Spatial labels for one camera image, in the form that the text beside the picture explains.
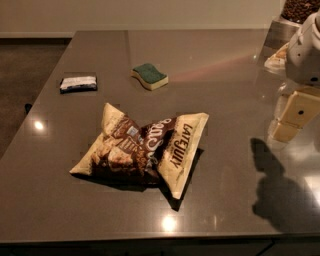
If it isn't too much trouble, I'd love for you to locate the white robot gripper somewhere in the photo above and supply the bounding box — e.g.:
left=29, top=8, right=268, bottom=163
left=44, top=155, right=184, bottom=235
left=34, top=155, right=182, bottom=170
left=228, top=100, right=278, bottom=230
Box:
left=270, top=10, right=320, bottom=143

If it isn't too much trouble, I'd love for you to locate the brown Late July chip bag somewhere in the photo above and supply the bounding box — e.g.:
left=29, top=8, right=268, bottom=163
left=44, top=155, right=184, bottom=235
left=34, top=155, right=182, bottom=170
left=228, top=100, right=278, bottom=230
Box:
left=70, top=103, right=209, bottom=199

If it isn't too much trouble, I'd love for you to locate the rxbar blueberry snack bar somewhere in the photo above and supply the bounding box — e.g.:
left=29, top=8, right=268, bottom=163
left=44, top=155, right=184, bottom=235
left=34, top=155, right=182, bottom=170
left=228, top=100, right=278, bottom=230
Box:
left=59, top=76, right=97, bottom=94

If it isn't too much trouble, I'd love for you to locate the white packet on counter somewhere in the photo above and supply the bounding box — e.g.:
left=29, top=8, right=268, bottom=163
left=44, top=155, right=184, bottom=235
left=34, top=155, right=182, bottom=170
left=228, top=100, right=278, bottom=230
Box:
left=264, top=43, right=289, bottom=73

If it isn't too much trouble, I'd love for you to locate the jar of brown snacks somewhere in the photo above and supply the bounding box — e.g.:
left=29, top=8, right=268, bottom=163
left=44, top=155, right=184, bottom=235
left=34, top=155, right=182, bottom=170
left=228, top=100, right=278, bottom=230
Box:
left=281, top=0, right=320, bottom=24

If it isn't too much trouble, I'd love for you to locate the green and yellow sponge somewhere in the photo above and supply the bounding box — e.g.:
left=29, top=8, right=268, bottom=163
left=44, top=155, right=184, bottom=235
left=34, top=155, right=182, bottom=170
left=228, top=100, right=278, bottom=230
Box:
left=131, top=63, right=169, bottom=91

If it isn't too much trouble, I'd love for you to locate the small black object on floor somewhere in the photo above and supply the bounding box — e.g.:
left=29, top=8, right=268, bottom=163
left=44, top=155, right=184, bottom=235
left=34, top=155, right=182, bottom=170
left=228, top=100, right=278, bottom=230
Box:
left=24, top=103, right=33, bottom=115

